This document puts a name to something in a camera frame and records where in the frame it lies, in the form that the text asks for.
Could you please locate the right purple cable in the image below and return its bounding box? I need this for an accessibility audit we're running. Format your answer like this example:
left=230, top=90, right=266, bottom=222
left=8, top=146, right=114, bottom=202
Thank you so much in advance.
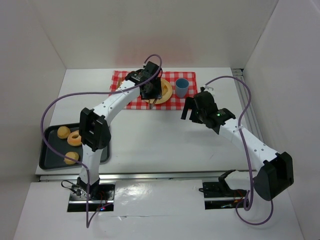
left=201, top=75, right=274, bottom=226

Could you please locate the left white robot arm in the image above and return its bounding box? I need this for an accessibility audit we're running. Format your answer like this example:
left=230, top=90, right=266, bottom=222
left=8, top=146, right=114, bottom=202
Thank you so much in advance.
left=77, top=61, right=162, bottom=197

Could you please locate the purple cable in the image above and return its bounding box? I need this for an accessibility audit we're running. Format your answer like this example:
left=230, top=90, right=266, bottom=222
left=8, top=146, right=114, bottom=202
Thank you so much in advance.
left=40, top=53, right=163, bottom=229
left=201, top=75, right=274, bottom=226

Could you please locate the black plastic tray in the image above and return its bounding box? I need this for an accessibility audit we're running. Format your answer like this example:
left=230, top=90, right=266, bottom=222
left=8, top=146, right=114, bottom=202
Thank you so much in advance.
left=38, top=120, right=111, bottom=171

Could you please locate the aluminium rail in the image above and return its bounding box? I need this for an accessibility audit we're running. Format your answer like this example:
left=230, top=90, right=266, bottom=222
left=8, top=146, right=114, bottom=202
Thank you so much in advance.
left=231, top=68, right=264, bottom=142
left=38, top=170, right=253, bottom=182

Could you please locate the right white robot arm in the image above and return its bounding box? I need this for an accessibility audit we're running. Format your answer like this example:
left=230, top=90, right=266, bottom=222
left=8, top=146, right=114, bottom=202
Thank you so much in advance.
left=181, top=91, right=294, bottom=201

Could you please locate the aluminium rail front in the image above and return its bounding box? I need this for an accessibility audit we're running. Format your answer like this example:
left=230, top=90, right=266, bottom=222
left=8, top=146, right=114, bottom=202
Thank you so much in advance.
left=38, top=170, right=253, bottom=182

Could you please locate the small round bun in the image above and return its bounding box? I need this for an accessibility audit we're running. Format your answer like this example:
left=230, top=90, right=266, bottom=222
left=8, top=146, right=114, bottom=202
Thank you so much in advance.
left=63, top=151, right=80, bottom=165

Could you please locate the red checkered cloth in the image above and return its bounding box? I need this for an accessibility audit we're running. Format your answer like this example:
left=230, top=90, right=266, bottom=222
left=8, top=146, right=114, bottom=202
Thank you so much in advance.
left=108, top=70, right=199, bottom=111

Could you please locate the oval bread slice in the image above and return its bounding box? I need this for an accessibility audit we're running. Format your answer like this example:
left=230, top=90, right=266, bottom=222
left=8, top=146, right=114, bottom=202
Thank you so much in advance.
left=161, top=82, right=168, bottom=97

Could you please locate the blue plastic cup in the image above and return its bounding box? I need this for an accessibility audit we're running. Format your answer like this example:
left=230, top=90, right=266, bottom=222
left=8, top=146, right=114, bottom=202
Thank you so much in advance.
left=175, top=78, right=189, bottom=99

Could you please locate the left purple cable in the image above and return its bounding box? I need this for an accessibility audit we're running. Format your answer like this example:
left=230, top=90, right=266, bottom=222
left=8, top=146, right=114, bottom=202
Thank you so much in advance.
left=40, top=53, right=163, bottom=229

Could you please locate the aluminium rail right side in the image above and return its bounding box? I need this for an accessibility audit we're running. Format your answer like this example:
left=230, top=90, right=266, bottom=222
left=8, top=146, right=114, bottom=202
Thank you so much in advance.
left=231, top=68, right=264, bottom=142

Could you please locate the small round bread roll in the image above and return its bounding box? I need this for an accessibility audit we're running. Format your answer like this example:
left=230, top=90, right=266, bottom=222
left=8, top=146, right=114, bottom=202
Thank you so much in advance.
left=57, top=126, right=71, bottom=139

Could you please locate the ring donut bread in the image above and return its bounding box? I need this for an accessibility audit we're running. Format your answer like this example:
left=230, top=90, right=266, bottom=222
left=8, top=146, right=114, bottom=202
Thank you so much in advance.
left=67, top=130, right=82, bottom=147

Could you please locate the yellow round plate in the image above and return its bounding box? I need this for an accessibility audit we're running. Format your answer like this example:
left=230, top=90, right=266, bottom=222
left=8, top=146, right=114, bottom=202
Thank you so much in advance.
left=145, top=78, right=173, bottom=105

